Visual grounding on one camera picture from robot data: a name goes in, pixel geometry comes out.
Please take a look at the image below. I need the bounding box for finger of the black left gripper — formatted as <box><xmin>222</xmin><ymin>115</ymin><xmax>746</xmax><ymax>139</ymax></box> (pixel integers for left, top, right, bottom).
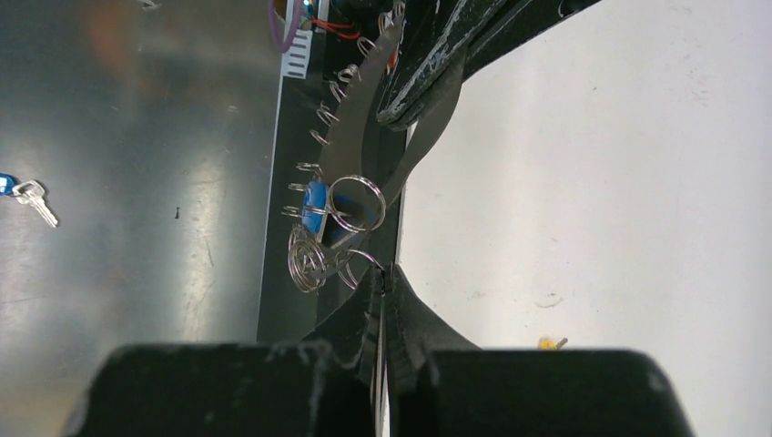
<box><xmin>377</xmin><ymin>0</ymin><xmax>599</xmax><ymax>130</ymax></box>

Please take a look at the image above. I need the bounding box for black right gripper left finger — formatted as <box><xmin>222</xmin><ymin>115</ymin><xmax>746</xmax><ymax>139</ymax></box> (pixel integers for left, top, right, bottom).
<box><xmin>61</xmin><ymin>268</ymin><xmax>383</xmax><ymax>436</ymax></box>

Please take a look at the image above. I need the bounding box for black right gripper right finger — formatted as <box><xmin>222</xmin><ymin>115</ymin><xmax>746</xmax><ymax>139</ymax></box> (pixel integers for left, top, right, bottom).
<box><xmin>382</xmin><ymin>265</ymin><xmax>692</xmax><ymax>436</ymax></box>

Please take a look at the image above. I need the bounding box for large steel keyring plate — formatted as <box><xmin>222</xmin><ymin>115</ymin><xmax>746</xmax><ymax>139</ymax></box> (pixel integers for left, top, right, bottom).
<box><xmin>284</xmin><ymin>1</ymin><xmax>463</xmax><ymax>279</ymax></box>

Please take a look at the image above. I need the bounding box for blue key tag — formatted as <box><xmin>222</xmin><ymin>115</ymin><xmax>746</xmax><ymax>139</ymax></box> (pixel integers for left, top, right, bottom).
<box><xmin>301</xmin><ymin>180</ymin><xmax>364</xmax><ymax>246</ymax></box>

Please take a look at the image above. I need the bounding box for loose silver key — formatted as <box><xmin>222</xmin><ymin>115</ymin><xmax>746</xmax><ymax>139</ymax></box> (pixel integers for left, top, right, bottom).
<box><xmin>12</xmin><ymin>179</ymin><xmax>59</xmax><ymax>229</ymax></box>

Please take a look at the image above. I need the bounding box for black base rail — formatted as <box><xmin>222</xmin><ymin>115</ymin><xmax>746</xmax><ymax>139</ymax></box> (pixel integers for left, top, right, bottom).
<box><xmin>256</xmin><ymin>1</ymin><xmax>376</xmax><ymax>343</ymax></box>

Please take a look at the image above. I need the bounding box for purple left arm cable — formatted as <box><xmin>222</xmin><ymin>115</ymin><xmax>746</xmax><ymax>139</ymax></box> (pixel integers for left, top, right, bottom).
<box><xmin>267</xmin><ymin>0</ymin><xmax>306</xmax><ymax>55</ymax></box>

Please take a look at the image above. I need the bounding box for metal base plate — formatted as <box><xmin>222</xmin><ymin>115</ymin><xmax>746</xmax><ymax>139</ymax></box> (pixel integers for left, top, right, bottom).
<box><xmin>1</xmin><ymin>1</ymin><xmax>279</xmax><ymax>436</ymax></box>

